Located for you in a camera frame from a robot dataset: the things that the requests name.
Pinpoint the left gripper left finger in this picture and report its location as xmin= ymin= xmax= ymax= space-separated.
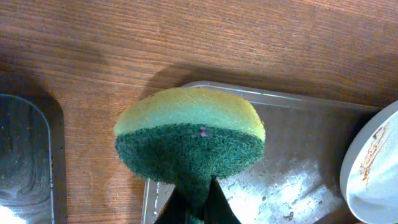
xmin=154 ymin=188 xmax=190 ymax=224

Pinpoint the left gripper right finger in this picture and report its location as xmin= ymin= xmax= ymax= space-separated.
xmin=204 ymin=178 xmax=241 ymax=224

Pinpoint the green and yellow sponge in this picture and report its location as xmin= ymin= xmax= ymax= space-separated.
xmin=114 ymin=87 xmax=266 ymax=223

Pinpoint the pale blue plate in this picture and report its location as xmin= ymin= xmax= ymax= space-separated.
xmin=340 ymin=101 xmax=397 ymax=223

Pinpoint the brown plastic serving tray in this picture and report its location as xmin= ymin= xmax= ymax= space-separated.
xmin=140 ymin=80 xmax=383 ymax=224

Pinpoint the black rectangular tray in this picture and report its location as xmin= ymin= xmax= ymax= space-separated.
xmin=1 ymin=94 xmax=68 ymax=224

